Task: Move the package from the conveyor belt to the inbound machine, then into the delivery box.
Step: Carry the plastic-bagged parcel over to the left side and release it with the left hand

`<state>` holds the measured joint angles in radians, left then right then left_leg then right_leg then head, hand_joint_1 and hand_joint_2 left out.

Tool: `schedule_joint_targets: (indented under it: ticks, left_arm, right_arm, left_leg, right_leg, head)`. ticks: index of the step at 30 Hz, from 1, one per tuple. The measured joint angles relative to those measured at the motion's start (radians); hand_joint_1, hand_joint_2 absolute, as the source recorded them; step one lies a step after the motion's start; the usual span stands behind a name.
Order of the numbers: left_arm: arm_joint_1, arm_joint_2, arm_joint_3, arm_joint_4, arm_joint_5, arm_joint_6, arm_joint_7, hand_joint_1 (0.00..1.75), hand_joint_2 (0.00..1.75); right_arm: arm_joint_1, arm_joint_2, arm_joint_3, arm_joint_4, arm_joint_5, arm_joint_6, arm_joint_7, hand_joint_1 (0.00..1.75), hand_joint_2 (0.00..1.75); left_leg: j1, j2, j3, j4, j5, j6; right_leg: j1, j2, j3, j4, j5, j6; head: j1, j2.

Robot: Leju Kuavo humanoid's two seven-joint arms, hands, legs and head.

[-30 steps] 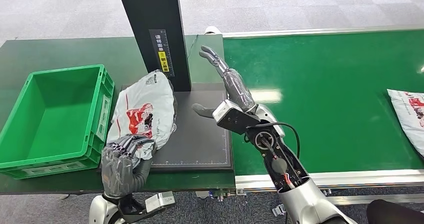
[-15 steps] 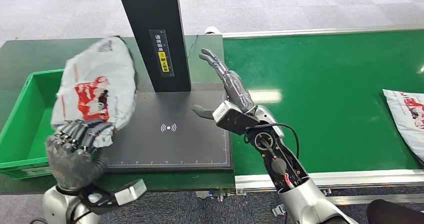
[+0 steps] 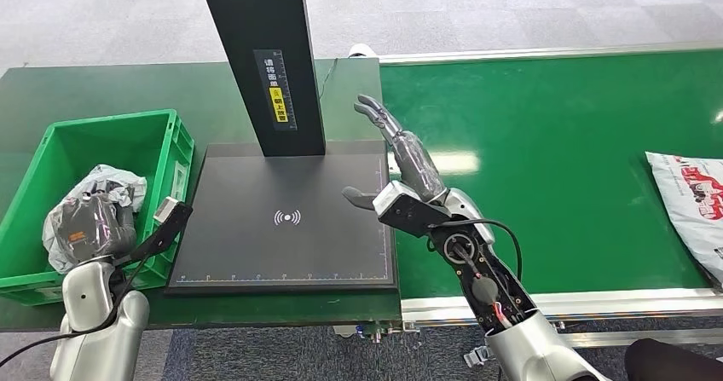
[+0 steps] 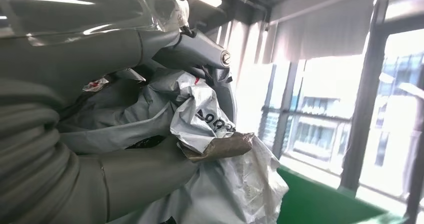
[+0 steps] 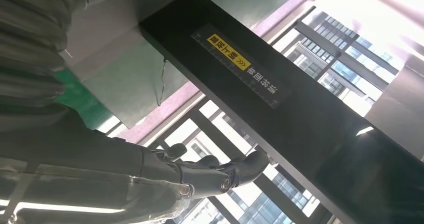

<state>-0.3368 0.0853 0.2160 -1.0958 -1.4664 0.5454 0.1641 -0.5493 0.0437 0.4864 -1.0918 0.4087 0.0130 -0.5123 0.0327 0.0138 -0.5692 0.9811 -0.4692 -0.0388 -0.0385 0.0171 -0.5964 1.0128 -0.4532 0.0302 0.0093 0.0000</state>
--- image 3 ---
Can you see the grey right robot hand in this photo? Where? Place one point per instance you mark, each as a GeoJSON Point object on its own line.
{"type": "Point", "coordinates": [415, 164]}

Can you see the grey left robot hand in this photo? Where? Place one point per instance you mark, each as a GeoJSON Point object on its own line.
{"type": "Point", "coordinates": [87, 231]}

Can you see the grey-white plastic mailer package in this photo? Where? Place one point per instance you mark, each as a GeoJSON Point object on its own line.
{"type": "Point", "coordinates": [116, 179]}

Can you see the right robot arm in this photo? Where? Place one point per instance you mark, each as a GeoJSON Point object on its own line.
{"type": "Point", "coordinates": [497, 299]}

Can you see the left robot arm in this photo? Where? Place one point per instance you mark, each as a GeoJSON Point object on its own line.
{"type": "Point", "coordinates": [90, 316]}

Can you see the green conveyor belt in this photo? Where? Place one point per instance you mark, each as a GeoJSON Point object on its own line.
{"type": "Point", "coordinates": [565, 169]}

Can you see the black inbound scanner machine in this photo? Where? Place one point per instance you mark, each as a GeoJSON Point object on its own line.
{"type": "Point", "coordinates": [254, 248]}

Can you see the white package with red print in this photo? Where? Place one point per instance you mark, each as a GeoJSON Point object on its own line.
{"type": "Point", "coordinates": [689, 214]}

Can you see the green plastic crate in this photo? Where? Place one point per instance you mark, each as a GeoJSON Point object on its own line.
{"type": "Point", "coordinates": [85, 141]}

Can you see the black and yellow ruler label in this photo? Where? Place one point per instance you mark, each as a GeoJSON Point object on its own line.
{"type": "Point", "coordinates": [275, 90]}

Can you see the black rounded object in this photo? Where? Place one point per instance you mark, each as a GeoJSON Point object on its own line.
{"type": "Point", "coordinates": [672, 364]}

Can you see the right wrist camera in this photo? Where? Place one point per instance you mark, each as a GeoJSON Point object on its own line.
{"type": "Point", "coordinates": [406, 212]}

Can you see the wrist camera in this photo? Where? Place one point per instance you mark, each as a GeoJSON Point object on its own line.
{"type": "Point", "coordinates": [406, 212]}
{"type": "Point", "coordinates": [166, 220]}

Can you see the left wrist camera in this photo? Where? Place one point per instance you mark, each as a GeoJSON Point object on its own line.
{"type": "Point", "coordinates": [166, 220]}

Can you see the aluminium conveyor frame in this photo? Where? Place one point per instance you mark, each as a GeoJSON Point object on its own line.
{"type": "Point", "coordinates": [593, 306]}

